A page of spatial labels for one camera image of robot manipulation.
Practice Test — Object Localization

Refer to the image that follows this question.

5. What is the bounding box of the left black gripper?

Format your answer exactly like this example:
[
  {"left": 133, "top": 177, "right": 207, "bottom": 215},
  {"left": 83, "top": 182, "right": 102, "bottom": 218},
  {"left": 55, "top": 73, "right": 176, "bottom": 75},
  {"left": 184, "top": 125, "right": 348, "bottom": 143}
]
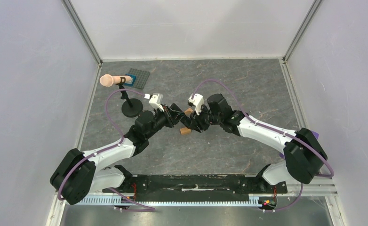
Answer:
[{"left": 145, "top": 104, "right": 185, "bottom": 139}]

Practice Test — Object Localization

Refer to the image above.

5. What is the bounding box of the black remote control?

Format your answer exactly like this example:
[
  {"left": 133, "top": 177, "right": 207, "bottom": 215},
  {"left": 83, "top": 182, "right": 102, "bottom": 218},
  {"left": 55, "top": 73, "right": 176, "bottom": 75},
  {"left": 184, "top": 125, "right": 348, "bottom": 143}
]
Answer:
[{"left": 178, "top": 113, "right": 192, "bottom": 129}]

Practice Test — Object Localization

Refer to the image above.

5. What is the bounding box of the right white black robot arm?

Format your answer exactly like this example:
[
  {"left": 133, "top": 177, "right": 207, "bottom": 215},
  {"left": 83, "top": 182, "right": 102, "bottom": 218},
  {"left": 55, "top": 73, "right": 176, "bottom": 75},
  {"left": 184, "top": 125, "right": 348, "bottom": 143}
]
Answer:
[{"left": 183, "top": 94, "right": 328, "bottom": 192}]

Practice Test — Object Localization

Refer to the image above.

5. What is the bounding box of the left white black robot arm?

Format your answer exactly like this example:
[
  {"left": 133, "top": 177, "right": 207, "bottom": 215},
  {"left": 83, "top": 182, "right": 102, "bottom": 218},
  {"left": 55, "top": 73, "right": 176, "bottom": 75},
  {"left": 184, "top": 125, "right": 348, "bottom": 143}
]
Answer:
[{"left": 50, "top": 104, "right": 186, "bottom": 205}]

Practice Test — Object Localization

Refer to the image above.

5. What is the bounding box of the small wooden rectangular block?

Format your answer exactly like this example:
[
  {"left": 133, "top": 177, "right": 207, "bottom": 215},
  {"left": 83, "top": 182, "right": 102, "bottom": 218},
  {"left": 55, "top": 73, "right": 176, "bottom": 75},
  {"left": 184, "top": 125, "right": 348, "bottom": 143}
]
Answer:
[{"left": 180, "top": 128, "right": 192, "bottom": 135}]

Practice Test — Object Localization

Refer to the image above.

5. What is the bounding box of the curved wooden arch block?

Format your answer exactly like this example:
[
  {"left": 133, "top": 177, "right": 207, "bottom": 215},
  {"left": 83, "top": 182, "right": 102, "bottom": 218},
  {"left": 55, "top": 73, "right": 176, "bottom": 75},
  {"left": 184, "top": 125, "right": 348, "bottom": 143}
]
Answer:
[{"left": 184, "top": 108, "right": 193, "bottom": 114}]

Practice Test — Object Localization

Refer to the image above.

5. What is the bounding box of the blue square block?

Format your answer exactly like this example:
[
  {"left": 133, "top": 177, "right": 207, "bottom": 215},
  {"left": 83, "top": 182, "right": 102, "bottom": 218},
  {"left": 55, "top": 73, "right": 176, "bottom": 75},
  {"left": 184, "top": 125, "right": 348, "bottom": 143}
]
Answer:
[{"left": 124, "top": 74, "right": 136, "bottom": 87}]

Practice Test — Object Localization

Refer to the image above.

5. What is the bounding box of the beige wooden peg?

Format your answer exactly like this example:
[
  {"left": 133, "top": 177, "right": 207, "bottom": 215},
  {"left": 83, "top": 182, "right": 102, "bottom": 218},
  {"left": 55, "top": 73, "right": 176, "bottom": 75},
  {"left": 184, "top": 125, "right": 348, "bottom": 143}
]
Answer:
[{"left": 99, "top": 74, "right": 126, "bottom": 87}]

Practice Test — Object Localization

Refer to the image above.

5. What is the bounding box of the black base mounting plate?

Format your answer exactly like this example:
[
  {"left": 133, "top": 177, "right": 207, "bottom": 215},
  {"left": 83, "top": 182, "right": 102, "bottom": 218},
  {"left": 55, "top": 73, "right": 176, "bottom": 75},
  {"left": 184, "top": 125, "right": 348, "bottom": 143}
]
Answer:
[{"left": 115, "top": 165, "right": 288, "bottom": 202}]

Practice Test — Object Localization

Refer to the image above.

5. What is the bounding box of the purple plastic holder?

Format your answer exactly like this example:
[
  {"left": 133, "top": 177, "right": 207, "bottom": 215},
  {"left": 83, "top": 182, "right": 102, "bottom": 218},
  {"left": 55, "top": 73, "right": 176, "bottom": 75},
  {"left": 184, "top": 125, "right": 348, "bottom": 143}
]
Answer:
[{"left": 279, "top": 130, "right": 319, "bottom": 160}]

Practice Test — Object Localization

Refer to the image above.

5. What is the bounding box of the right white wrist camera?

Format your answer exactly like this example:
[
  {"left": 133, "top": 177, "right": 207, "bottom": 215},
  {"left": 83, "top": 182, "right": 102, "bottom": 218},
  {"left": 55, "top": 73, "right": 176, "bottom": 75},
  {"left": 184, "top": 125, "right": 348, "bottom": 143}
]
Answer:
[{"left": 188, "top": 94, "right": 204, "bottom": 115}]

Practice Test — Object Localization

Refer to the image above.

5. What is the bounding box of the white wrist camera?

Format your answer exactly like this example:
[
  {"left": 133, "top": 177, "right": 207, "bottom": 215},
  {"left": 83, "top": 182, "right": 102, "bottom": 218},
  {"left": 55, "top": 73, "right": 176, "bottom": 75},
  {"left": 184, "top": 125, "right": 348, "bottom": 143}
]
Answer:
[
  {"left": 188, "top": 94, "right": 204, "bottom": 115},
  {"left": 144, "top": 93, "right": 165, "bottom": 112}
]

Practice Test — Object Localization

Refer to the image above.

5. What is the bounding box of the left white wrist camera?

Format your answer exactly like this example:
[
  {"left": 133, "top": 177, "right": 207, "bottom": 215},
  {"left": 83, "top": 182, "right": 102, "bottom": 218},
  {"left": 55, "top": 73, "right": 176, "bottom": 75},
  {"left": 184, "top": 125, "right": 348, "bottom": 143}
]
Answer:
[{"left": 144, "top": 93, "right": 165, "bottom": 112}]

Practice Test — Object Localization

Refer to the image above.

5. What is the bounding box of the grey studded base plate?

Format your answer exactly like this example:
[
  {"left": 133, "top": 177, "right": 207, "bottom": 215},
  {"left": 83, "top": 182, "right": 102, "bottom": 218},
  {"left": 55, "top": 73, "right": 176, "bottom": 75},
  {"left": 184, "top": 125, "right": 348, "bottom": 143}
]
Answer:
[{"left": 128, "top": 68, "right": 151, "bottom": 89}]

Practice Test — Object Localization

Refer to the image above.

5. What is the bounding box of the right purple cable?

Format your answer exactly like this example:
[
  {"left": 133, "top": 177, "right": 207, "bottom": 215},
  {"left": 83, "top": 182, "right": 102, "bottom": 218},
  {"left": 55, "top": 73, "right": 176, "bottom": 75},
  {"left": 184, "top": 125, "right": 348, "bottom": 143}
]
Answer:
[{"left": 191, "top": 78, "right": 335, "bottom": 178}]

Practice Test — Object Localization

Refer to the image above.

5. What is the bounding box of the purple cable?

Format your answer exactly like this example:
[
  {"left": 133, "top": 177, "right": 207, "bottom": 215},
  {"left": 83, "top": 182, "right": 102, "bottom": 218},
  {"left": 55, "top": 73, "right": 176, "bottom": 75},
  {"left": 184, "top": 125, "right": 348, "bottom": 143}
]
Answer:
[
  {"left": 191, "top": 78, "right": 335, "bottom": 178},
  {"left": 57, "top": 89, "right": 146, "bottom": 201}
]

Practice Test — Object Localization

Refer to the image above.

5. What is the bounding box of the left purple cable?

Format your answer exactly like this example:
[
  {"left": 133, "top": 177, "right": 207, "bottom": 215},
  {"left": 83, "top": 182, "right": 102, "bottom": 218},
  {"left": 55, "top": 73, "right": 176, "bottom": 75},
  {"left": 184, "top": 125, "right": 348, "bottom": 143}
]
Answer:
[{"left": 57, "top": 89, "right": 146, "bottom": 201}]

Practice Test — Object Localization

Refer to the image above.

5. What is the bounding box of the white slotted cable duct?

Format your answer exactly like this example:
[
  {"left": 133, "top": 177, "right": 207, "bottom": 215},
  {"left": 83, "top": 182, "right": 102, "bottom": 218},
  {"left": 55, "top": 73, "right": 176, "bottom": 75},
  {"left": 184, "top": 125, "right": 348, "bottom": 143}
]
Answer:
[{"left": 77, "top": 195, "right": 262, "bottom": 207}]

